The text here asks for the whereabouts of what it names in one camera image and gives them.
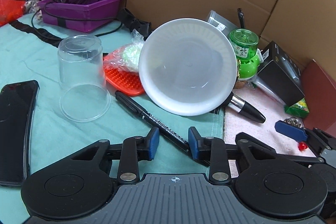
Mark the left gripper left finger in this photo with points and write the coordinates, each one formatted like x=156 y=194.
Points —
x=144 y=148

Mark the dark red cardboard box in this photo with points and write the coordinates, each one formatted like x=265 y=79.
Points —
x=320 y=96

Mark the black charger box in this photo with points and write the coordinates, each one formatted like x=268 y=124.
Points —
x=280 y=74

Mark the black makeup brush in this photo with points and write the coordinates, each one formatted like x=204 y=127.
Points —
x=244 y=108

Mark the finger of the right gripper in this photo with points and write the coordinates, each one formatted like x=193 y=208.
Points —
x=297 y=134

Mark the green mosquito repellent device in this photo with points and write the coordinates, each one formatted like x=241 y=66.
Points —
x=245 y=45

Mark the key bunch with red bead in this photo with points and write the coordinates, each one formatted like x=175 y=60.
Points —
x=302 y=146

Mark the black marker pen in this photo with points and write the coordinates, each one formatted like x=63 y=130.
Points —
x=142 y=113

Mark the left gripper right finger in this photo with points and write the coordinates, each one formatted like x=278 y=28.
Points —
x=202 y=147

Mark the clear plastic case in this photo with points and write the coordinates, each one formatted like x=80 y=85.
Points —
x=221 y=23

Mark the clear plastic cup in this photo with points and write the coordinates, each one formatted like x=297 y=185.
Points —
x=84 y=96

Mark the plastic bag with green item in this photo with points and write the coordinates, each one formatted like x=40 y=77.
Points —
x=126 y=58

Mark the orange silicone brush pad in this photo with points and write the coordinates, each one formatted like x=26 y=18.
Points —
x=120 y=75

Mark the white plastic bowl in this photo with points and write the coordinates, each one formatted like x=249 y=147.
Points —
x=187 y=67

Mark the green small carton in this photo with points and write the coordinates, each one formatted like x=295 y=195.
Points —
x=299 y=109

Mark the purple plastic tray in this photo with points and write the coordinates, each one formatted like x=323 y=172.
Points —
x=80 y=15

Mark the black smartphone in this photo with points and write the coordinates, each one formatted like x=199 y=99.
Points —
x=17 y=110

